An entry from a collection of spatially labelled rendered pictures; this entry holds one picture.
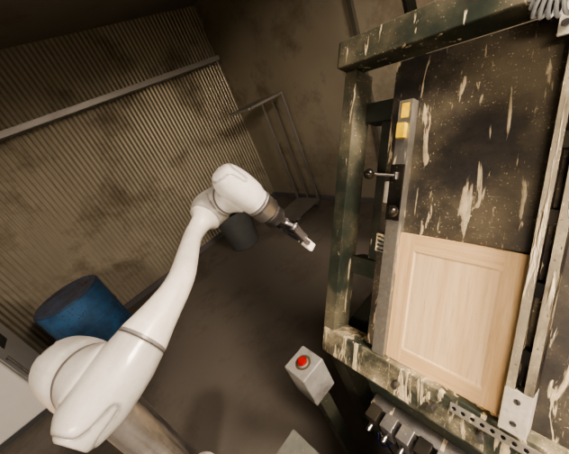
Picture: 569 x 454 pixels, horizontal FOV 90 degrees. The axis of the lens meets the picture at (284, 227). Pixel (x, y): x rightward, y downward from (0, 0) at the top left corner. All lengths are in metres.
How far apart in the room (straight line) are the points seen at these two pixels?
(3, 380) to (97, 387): 3.20
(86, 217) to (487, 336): 4.05
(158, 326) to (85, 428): 0.18
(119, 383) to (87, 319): 2.73
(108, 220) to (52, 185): 0.68
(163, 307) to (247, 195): 0.37
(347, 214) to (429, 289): 0.43
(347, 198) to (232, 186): 0.58
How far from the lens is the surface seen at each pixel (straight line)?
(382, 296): 1.18
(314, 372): 1.28
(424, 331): 1.17
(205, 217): 0.91
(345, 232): 1.25
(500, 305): 1.05
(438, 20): 1.13
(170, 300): 0.66
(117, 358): 0.62
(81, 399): 0.63
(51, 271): 4.33
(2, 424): 4.04
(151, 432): 0.89
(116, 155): 4.29
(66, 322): 3.34
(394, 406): 1.35
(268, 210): 0.87
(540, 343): 1.00
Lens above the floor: 1.95
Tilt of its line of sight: 27 degrees down
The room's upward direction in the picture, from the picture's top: 24 degrees counter-clockwise
